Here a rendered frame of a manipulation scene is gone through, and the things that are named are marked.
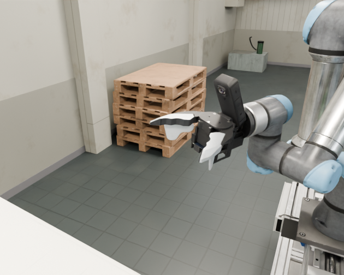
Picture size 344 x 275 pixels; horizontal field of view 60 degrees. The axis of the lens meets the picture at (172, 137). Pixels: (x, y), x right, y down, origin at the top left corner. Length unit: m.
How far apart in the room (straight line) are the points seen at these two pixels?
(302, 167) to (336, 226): 0.36
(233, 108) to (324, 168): 0.23
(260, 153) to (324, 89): 0.29
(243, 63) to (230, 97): 7.38
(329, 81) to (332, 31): 0.13
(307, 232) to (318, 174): 0.37
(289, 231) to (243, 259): 1.15
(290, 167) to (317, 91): 0.30
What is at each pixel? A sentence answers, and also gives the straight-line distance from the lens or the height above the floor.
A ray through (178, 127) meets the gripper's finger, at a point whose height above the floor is 1.44.
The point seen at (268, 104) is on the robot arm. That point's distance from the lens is 0.72.
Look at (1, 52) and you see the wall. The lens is 2.92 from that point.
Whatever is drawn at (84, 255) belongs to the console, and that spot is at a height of 1.55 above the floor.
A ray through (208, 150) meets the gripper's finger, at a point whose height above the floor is 1.45.
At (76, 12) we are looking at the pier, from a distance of 3.28.
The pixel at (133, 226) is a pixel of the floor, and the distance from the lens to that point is 2.55.
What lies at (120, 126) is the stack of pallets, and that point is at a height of 0.26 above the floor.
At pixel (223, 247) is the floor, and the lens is 2.40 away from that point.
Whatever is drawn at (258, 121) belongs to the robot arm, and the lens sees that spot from 0.67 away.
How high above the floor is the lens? 1.69
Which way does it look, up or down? 25 degrees down
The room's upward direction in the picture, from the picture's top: straight up
